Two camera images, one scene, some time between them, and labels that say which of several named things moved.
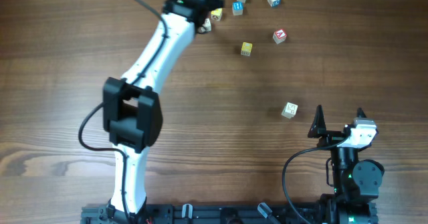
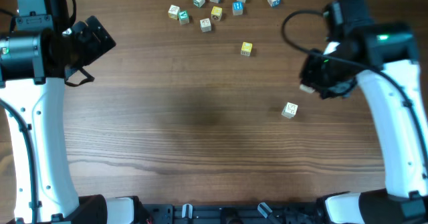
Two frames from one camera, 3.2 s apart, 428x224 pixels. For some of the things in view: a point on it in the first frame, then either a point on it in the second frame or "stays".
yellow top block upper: [216, 14] stays
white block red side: [206, 27] stays
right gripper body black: [331, 138] -> [332, 75]
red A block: [279, 36] -> [305, 89]
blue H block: [237, 7] stays
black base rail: [332, 210] stays
